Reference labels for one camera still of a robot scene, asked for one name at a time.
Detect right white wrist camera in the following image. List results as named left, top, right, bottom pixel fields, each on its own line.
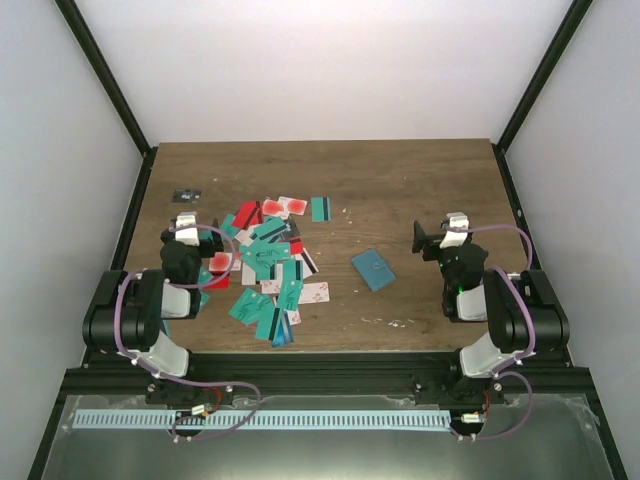
left=439, top=212, right=469, bottom=250

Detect teal vertical card centre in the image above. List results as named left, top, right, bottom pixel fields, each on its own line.
left=277, top=259, right=304, bottom=311

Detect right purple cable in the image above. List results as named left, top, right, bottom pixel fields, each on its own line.
left=449, top=224, right=539, bottom=442

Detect teal card far left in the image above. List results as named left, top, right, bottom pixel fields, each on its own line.
left=219, top=214, right=240, bottom=239

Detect teal card with stripe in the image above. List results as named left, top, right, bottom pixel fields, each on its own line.
left=311, top=196, right=331, bottom=222

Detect red card lower left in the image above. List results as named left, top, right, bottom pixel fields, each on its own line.
left=204, top=272, right=230, bottom=290

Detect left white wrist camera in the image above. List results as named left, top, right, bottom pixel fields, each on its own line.
left=174, top=211, right=200, bottom=247

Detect teal vip card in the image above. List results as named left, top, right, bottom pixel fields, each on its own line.
left=229, top=288, right=272, bottom=325
left=240, top=242, right=291, bottom=268

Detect teal VIP card centre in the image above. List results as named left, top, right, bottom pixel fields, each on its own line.
left=240, top=242, right=291, bottom=268

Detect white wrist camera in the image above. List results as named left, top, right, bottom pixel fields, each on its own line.
left=174, top=211, right=200, bottom=247
left=439, top=212, right=469, bottom=250

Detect small black card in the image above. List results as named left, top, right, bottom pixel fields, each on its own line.
left=172, top=189, right=202, bottom=203

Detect teal striped card front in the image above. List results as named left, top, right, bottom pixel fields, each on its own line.
left=255, top=305, right=281, bottom=341

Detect red card black stripe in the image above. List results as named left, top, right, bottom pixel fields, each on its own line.
left=232, top=201, right=264, bottom=230

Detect teal VIP card front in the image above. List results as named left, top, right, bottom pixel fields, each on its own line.
left=229, top=288, right=272, bottom=325

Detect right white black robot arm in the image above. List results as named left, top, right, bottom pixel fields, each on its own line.
left=412, top=212, right=570, bottom=403

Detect light blue slotted rail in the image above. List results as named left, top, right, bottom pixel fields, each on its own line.
left=72, top=409, right=451, bottom=432

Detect white card red blob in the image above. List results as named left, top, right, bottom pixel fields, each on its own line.
left=208, top=252, right=242, bottom=274

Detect blue card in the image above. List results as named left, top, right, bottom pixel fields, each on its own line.
left=272, top=311, right=294, bottom=348

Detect blue leather card holder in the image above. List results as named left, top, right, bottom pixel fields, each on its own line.
left=351, top=249, right=396, bottom=292

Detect white card red pattern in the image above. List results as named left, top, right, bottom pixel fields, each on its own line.
left=299, top=282, right=330, bottom=304

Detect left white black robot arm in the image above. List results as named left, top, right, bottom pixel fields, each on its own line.
left=82, top=212, right=232, bottom=404

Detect white card red circles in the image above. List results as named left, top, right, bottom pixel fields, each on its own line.
left=262, top=196, right=307, bottom=219

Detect black aluminium frame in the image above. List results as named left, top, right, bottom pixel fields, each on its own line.
left=29, top=1, right=627, bottom=479

